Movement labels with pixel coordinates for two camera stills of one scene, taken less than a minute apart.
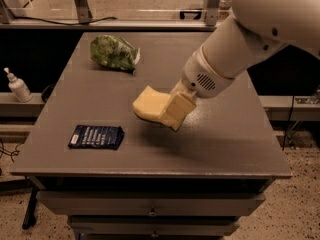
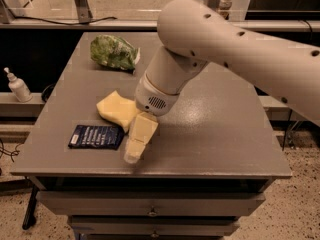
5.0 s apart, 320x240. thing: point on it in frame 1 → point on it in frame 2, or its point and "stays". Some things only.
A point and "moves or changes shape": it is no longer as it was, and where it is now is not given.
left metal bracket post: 81,1 stays
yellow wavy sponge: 150,103 moves or changes shape
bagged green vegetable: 115,52 stays
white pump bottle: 19,87 stays
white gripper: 201,74 → 151,98
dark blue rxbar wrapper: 96,137 stays
